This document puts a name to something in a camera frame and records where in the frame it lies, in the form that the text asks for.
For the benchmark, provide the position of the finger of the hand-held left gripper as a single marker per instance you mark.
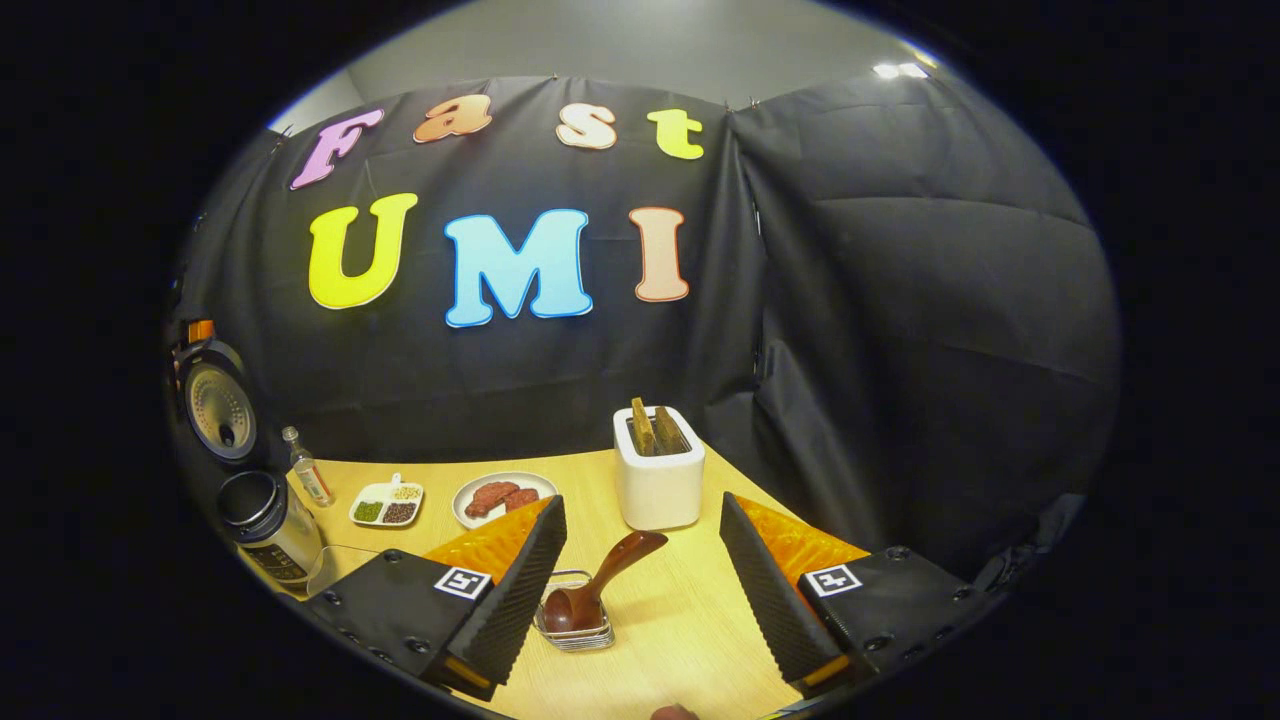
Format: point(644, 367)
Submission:
point(200, 331)

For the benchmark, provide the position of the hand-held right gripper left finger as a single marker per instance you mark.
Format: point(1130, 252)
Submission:
point(515, 600)

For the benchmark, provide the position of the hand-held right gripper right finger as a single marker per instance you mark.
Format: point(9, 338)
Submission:
point(770, 600)

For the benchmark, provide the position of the brown wooden spoon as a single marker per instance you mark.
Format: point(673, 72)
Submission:
point(570, 610)

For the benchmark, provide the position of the black rice cooker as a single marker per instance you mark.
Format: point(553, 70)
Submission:
point(270, 540)

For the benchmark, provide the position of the white utensil holder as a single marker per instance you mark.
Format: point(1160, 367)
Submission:
point(660, 490)

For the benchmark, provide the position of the red meat slice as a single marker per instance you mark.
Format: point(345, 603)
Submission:
point(524, 500)
point(490, 498)

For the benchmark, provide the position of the white round plate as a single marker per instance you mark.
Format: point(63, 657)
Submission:
point(540, 485)

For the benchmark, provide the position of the dark beans pile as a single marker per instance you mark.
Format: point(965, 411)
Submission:
point(400, 513)

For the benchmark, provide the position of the yellow beans pile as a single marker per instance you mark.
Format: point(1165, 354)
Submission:
point(406, 492)

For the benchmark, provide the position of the green beans pile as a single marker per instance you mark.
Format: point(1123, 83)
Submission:
point(368, 511)

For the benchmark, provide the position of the white divided dish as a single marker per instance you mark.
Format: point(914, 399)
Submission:
point(372, 492)

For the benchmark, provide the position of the small clear glass bottle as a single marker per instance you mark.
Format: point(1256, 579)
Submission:
point(312, 480)

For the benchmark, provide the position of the black backdrop cloth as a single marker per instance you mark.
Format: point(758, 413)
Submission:
point(900, 350)

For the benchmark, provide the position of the small ceiling light panel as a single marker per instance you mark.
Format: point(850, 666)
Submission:
point(900, 70)

